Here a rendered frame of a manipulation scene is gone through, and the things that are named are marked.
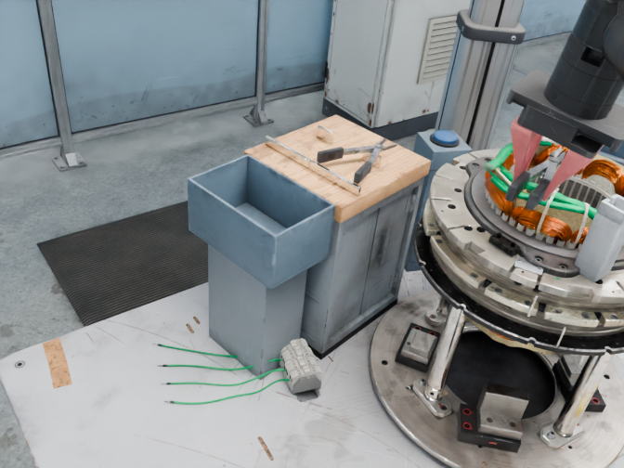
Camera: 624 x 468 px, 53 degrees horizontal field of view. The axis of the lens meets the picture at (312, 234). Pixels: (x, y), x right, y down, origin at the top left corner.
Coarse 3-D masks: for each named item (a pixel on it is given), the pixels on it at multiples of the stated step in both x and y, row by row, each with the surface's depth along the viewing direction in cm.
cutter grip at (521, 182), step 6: (522, 174) 60; (528, 174) 60; (516, 180) 59; (522, 180) 59; (510, 186) 58; (516, 186) 58; (522, 186) 60; (510, 192) 58; (516, 192) 59; (510, 198) 59
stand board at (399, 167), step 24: (336, 120) 100; (264, 144) 92; (288, 144) 92; (312, 144) 93; (336, 144) 94; (360, 144) 94; (384, 144) 95; (288, 168) 87; (336, 168) 88; (384, 168) 89; (408, 168) 90; (336, 192) 83; (360, 192) 83; (384, 192) 86; (336, 216) 81
